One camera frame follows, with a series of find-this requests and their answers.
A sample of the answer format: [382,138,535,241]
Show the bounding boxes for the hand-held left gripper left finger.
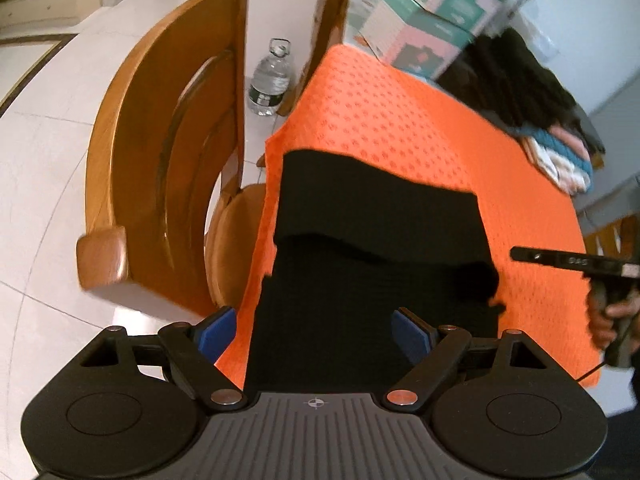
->
[76,306,249,410]

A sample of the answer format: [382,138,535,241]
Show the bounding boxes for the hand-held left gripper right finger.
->
[383,307,552,409]

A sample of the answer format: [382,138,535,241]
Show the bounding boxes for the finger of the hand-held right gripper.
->
[510,245,622,274]

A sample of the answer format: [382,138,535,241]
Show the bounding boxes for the black pants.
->
[243,149,506,397]

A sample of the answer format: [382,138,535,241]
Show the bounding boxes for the black clothes heap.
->
[437,27,589,134]

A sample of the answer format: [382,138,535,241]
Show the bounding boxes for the person's right hand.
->
[587,291,640,351]

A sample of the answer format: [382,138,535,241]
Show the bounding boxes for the wooden chair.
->
[582,214,640,262]
[277,0,351,119]
[75,0,269,319]

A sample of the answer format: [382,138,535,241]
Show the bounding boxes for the teal knit sweater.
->
[520,127,595,192]

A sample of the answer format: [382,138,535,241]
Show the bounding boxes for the folded pink garment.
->
[547,125,589,159]

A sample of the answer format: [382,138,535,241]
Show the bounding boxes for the folded dark grey garment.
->
[572,107,606,159]

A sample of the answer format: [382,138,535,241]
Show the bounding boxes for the orange flower-print mat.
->
[214,43,604,394]

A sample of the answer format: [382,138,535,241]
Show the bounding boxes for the clear plastic water bottle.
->
[248,37,293,117]

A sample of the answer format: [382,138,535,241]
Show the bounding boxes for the teal and pink carton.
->
[381,0,506,44]

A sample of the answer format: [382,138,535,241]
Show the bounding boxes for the low cream cabinet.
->
[0,0,104,31]

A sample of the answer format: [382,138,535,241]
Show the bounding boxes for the thin black cable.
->
[579,362,607,389]

